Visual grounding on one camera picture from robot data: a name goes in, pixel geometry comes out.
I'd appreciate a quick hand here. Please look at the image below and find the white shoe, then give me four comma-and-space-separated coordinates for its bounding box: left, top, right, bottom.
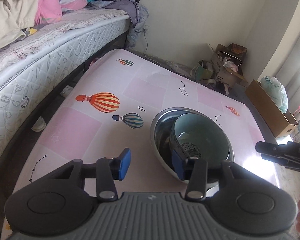
31, 116, 46, 132

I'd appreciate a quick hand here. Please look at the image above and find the green paper bag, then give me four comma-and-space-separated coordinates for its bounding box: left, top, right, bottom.
193, 60, 213, 82

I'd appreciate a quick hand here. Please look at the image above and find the tape roll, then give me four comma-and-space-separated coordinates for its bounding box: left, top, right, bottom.
207, 79, 216, 85

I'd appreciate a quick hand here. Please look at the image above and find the teal ceramic bowl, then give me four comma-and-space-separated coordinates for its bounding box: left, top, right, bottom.
170, 113, 231, 168

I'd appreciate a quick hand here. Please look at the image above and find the brown cardboard box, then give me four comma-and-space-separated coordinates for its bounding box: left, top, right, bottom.
210, 43, 247, 88

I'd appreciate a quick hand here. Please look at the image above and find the purple grey bedsheet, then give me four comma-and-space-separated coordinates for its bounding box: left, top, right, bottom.
90, 0, 149, 49

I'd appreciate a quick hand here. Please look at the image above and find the long cardboard box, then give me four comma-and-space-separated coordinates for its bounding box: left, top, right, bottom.
245, 80, 299, 138

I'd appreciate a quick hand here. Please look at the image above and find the white quilted mattress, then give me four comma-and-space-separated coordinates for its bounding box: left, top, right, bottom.
0, 8, 130, 158

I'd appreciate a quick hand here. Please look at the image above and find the pink patterned tablecloth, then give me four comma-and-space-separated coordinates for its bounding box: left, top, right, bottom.
11, 49, 288, 239

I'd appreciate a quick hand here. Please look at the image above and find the green white plastic bag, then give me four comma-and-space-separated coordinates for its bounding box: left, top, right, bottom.
260, 76, 288, 113

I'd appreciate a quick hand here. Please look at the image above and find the medium steel bowl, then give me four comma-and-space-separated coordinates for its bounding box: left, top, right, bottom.
151, 107, 235, 189

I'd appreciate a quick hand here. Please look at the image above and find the white cable on floor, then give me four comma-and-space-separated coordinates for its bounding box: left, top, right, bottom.
142, 28, 163, 67

